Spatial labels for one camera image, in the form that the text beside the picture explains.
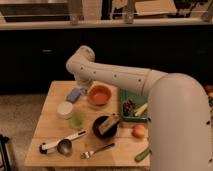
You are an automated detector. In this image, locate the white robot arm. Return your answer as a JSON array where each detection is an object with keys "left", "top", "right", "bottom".
[{"left": 66, "top": 45, "right": 213, "bottom": 171}]

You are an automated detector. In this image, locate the white paper cup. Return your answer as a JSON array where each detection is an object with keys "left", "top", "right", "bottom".
[{"left": 57, "top": 101, "right": 73, "bottom": 119}]

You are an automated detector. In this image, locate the green translucent cup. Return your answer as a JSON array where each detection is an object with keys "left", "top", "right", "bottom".
[{"left": 69, "top": 115, "right": 83, "bottom": 130}]

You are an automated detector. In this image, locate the orange bowl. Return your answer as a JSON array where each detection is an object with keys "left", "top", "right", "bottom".
[{"left": 88, "top": 85, "right": 112, "bottom": 106}]

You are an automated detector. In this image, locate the black round plate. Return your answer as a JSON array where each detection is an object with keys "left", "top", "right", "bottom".
[{"left": 92, "top": 116, "right": 117, "bottom": 139}]

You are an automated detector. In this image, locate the wooden table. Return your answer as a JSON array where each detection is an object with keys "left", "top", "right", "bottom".
[{"left": 25, "top": 81, "right": 150, "bottom": 169}]

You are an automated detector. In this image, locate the yellow sponge block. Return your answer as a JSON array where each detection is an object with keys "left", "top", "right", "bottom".
[{"left": 98, "top": 115, "right": 119, "bottom": 135}]

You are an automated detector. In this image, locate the dark grape bunch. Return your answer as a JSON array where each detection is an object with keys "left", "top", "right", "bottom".
[{"left": 123, "top": 99, "right": 136, "bottom": 116}]

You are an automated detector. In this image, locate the green plastic tray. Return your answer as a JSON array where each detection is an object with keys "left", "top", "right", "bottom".
[{"left": 119, "top": 90, "right": 147, "bottom": 122}]

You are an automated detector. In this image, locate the dark cabinet counter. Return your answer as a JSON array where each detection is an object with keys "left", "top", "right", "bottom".
[{"left": 0, "top": 25, "right": 213, "bottom": 94}]

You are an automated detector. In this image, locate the silver fork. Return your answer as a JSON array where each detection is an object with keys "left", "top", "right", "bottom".
[{"left": 80, "top": 143, "right": 115, "bottom": 159}]

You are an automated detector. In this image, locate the orange peach fruit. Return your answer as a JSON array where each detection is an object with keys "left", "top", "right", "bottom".
[{"left": 132, "top": 124, "right": 146, "bottom": 139}]

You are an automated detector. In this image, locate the green cucumber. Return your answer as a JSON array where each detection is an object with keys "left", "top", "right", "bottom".
[{"left": 134, "top": 148, "right": 150, "bottom": 162}]

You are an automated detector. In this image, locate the black object at left edge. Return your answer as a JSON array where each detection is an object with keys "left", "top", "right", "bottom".
[{"left": 0, "top": 134, "right": 13, "bottom": 171}]

